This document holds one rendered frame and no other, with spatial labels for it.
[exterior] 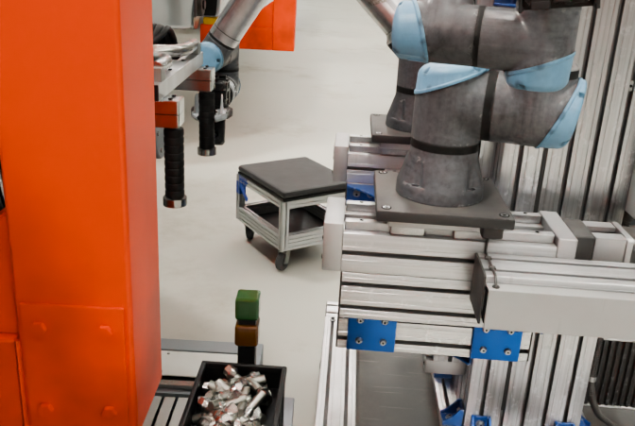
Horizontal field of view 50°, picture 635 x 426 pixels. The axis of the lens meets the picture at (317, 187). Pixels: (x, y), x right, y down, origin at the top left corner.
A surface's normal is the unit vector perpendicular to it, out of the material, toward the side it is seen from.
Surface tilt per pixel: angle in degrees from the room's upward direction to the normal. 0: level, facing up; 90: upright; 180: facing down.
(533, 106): 89
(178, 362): 0
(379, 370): 0
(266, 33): 90
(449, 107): 90
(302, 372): 0
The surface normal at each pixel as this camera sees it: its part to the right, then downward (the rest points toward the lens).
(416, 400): 0.05, -0.94
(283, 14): -0.02, 0.33
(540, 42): -0.30, 0.29
